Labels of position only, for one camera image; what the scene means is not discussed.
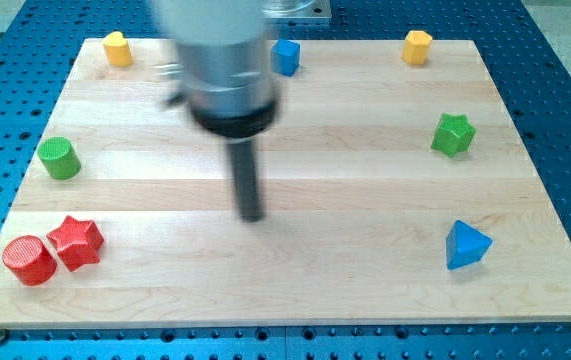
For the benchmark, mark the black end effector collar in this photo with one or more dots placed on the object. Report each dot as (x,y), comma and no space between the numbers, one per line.
(238,126)

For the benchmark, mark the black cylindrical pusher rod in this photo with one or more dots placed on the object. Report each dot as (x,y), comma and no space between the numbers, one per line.
(244,176)

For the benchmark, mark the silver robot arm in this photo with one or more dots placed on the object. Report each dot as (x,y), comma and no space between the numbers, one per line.
(225,80)

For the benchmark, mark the red star block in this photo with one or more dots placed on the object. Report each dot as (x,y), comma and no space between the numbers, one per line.
(77,242)

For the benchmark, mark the green star block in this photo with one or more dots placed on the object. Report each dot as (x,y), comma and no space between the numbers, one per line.
(453,134)

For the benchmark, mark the blue cube block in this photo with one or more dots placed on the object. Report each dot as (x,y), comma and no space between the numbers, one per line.
(285,57)

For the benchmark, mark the yellow heart block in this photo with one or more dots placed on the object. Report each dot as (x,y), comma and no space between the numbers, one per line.
(117,50)

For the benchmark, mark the wooden board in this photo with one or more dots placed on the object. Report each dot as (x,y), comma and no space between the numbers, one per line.
(357,203)

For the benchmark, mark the green cylinder block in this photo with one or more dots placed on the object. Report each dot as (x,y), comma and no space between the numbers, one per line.
(59,158)

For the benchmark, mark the yellow hexagon block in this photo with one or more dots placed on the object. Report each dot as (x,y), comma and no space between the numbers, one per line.
(416,47)

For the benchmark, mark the red cylinder block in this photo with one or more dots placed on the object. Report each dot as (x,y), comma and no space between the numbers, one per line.
(29,260)

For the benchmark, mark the blue triangle block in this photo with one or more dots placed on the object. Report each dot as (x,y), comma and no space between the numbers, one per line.
(465,245)

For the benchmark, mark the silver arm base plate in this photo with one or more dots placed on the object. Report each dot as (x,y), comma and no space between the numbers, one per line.
(298,10)

